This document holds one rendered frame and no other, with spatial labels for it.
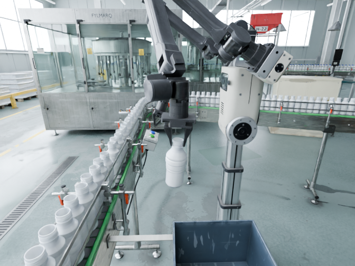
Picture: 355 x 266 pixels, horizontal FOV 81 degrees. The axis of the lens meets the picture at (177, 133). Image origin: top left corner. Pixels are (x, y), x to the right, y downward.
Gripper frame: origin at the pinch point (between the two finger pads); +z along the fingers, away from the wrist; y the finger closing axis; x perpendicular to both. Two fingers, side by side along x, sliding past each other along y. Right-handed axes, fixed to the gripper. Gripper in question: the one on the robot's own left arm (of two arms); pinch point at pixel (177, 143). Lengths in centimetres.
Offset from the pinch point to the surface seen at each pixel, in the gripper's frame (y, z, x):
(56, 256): -26.9, 17.8, -26.7
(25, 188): -191, 139, 154
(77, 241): -25.7, 21.0, -19.8
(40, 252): -28.3, 13.6, -29.0
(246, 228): 28.1, 36.6, 2.3
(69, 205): -29.3, 13.4, -14.6
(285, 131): 226, 126, 361
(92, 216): -26.5, 22.9, -8.5
